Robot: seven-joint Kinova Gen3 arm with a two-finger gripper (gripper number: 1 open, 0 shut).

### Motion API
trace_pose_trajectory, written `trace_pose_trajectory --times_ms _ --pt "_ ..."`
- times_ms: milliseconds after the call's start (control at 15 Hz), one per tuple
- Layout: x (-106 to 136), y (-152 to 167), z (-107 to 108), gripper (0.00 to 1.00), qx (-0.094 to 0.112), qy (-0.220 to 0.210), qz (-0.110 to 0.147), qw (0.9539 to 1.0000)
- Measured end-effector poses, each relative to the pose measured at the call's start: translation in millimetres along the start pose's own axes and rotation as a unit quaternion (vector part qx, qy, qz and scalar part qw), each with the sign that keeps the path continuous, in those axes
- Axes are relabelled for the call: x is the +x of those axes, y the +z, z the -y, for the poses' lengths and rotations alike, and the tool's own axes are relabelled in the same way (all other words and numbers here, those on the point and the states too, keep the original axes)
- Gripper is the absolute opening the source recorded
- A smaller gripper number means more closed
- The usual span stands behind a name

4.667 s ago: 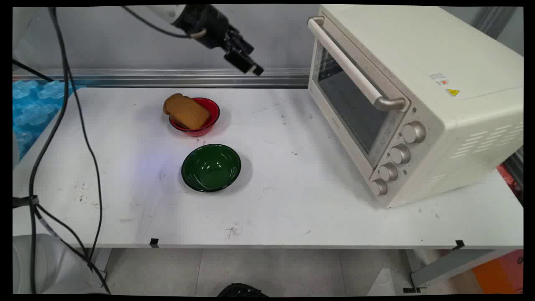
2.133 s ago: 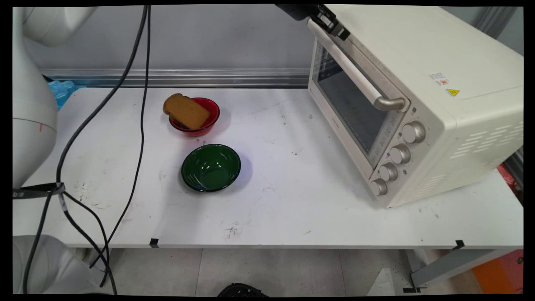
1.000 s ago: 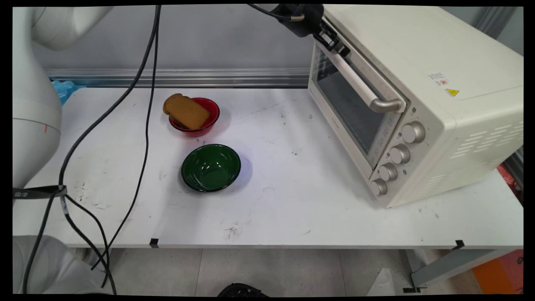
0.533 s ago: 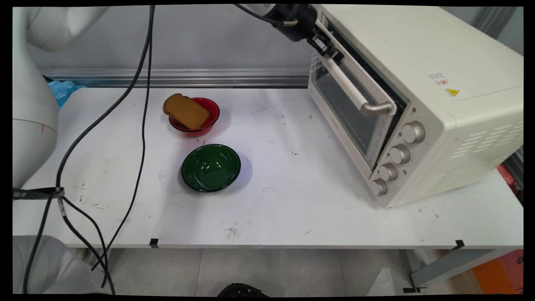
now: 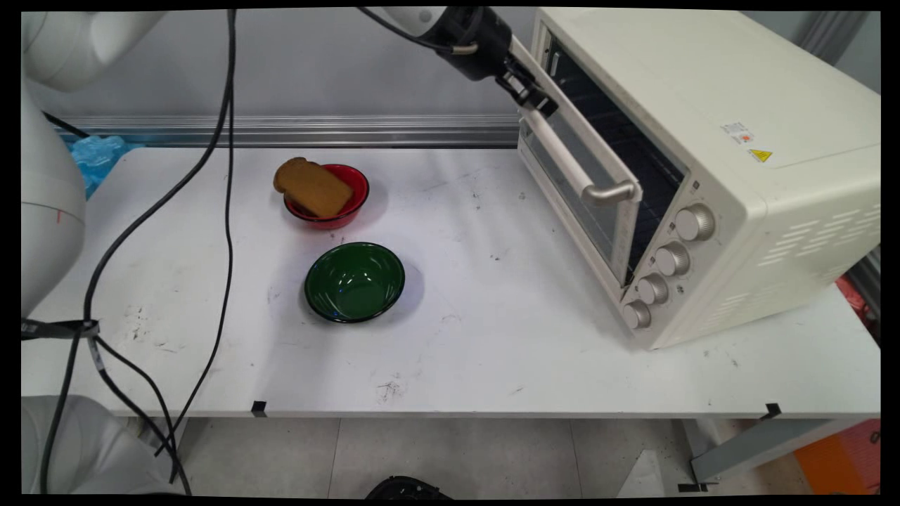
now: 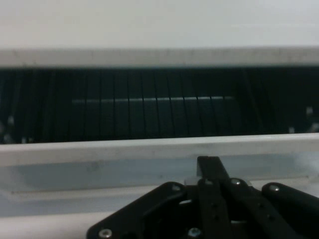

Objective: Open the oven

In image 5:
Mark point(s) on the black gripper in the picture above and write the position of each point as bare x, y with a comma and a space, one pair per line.
474, 42

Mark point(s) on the glass oven door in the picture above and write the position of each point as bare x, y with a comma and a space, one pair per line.
583, 204

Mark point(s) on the red bowl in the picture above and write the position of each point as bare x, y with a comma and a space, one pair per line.
357, 184

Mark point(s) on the large silver oven knob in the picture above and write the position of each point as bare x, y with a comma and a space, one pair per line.
696, 222

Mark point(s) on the white label sticker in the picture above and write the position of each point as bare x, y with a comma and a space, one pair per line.
738, 132

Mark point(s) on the brown bread slice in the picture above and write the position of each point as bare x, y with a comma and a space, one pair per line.
313, 186

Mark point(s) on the yellow warning sticker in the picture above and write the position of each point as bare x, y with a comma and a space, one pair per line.
761, 155

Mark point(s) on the green bowl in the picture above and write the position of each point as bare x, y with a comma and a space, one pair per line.
355, 282

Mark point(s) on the cream toaster oven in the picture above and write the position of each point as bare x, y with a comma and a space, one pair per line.
773, 211

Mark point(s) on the red packet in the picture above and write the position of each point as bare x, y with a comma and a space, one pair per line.
854, 299

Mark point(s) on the black round object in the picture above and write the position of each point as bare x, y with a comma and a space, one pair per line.
408, 488

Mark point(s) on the grey table leg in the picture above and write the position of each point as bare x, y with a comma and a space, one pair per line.
759, 446

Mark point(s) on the blue bubble wrap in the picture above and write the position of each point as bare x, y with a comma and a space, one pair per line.
102, 158

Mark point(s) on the orange box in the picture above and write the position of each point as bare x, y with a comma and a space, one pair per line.
840, 460

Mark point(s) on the aluminium rail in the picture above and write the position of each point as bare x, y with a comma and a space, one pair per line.
316, 130

